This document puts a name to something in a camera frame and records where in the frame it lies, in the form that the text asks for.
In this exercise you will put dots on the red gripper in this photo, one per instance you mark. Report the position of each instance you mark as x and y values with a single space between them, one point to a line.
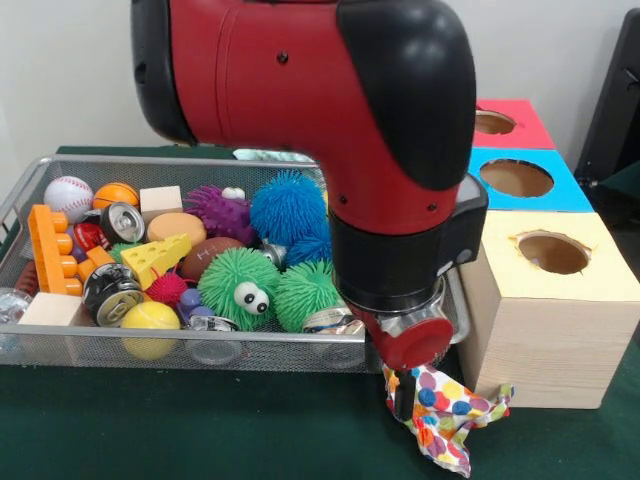
420 345

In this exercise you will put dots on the white polka dot cloth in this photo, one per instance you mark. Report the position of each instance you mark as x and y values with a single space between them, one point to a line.
450 415

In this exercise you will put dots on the yellow toy cheese wedge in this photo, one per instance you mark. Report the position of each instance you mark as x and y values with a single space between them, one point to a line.
157 260

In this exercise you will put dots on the silver drink can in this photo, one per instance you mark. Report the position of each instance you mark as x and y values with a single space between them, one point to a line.
112 295

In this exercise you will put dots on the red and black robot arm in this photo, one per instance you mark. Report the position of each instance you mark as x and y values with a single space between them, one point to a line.
300 80

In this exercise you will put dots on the wooden box with three holes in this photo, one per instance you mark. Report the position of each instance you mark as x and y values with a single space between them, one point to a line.
560 330

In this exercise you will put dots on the clear mesh bin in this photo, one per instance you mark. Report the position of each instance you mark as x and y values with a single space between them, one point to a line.
200 352

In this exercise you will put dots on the green spiky ball with face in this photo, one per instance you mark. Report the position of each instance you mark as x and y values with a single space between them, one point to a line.
240 290

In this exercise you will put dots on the dark green tablecloth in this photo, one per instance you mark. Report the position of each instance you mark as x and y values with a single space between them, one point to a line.
200 430

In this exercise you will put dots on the blue spiky ball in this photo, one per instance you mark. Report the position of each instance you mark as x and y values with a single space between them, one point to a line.
288 207

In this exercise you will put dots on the purple spiky ball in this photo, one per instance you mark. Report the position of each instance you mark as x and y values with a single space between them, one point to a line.
220 212

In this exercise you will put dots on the yellow tennis ball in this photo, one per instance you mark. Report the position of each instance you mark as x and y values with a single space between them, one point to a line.
150 322

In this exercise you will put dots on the small orange basketball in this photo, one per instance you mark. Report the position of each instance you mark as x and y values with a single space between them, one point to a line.
116 195

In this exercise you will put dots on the black chair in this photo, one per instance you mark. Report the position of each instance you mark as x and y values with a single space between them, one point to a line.
618 110

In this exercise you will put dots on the orange toy building block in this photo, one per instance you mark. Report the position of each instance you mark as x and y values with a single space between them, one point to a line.
48 250

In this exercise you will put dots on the white baseball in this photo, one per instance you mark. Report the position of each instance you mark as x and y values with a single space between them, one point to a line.
68 197

